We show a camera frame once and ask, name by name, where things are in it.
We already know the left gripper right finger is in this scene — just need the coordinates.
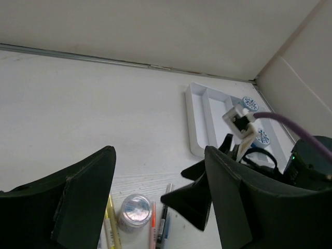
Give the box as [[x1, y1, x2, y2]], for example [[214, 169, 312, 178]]
[[205, 146, 331, 248]]

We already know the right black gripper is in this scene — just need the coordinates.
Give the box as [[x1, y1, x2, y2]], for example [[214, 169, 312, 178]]
[[160, 133, 285, 231]]

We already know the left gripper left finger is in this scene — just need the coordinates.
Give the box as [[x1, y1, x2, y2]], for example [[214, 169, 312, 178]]
[[1, 146, 116, 248]]

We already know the yellow highlighter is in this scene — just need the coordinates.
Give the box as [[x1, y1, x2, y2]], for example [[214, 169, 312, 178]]
[[108, 194, 122, 249], [103, 210, 115, 249]]

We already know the black pen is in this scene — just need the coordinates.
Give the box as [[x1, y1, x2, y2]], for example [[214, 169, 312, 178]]
[[155, 183, 173, 249]]

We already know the orange pen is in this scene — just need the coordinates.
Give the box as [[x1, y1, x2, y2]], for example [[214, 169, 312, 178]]
[[149, 201, 156, 249]]

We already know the blue pen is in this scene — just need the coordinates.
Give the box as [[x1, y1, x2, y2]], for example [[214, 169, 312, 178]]
[[162, 213, 171, 241]]

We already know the white organizer tray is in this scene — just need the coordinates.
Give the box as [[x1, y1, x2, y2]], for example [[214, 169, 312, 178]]
[[185, 82, 290, 172]]

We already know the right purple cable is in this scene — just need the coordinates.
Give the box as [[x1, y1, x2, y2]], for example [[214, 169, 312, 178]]
[[253, 112, 332, 159]]

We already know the aluminium rail right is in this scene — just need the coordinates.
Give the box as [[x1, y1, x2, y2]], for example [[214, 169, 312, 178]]
[[1, 43, 257, 86]]

